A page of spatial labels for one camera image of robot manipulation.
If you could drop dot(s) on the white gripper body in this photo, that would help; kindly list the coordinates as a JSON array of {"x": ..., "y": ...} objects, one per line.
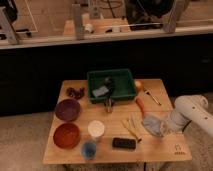
[{"x": 171, "y": 123}]

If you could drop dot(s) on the grey-blue towel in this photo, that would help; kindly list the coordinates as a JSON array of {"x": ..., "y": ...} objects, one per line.
[{"x": 152, "y": 124}]

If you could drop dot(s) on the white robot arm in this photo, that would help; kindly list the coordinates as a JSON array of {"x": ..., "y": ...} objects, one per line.
[{"x": 188, "y": 108}]

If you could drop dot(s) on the orange carrot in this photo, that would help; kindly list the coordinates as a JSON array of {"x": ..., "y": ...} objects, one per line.
[{"x": 141, "y": 106}]

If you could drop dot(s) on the yellow banana-like utensils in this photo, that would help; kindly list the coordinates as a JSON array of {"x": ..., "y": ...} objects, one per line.
[{"x": 130, "y": 125}]

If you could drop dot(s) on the yellow-red apple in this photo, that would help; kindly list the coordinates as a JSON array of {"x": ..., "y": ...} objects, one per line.
[{"x": 138, "y": 85}]

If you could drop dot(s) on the black rectangular remote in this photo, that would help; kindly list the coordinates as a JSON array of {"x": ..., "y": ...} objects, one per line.
[{"x": 124, "y": 143}]

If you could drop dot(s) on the green plastic bin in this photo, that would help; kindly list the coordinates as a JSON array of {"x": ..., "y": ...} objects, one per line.
[{"x": 117, "y": 84}]

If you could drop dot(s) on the metal clip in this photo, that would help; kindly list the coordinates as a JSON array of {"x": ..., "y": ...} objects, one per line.
[{"x": 109, "y": 105}]

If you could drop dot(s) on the black brush in bin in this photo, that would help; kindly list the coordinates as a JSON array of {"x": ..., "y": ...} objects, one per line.
[{"x": 110, "y": 84}]

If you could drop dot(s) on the white cup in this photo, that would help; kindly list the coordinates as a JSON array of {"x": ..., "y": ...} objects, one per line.
[{"x": 96, "y": 129}]

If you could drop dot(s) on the grey sponge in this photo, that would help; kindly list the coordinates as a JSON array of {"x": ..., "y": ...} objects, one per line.
[{"x": 101, "y": 91}]

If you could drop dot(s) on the blue cup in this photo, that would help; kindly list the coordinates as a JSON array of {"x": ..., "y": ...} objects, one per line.
[{"x": 88, "y": 150}]

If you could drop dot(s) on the wooden table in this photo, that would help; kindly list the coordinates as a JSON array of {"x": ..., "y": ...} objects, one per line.
[{"x": 151, "y": 149}]

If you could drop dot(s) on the purple bowl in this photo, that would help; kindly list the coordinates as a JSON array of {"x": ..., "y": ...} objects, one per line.
[{"x": 67, "y": 110}]

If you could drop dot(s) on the orange-red bowl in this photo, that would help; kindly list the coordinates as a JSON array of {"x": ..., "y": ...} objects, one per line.
[{"x": 67, "y": 135}]

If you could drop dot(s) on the dark machine in background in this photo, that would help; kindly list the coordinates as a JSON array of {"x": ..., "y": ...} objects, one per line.
[{"x": 146, "y": 14}]

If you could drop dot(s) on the right metal frame post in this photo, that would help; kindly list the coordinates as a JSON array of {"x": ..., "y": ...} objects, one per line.
[{"x": 178, "y": 7}]

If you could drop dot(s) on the metal frame post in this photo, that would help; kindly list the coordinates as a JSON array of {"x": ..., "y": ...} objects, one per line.
[
  {"x": 78, "y": 21},
  {"x": 178, "y": 7},
  {"x": 7, "y": 27}
]

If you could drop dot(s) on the middle metal frame post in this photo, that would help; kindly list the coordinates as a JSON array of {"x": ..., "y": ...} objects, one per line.
[{"x": 78, "y": 21}]

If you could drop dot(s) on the left metal frame post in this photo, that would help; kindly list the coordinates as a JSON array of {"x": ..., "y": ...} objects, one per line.
[{"x": 7, "y": 27}]

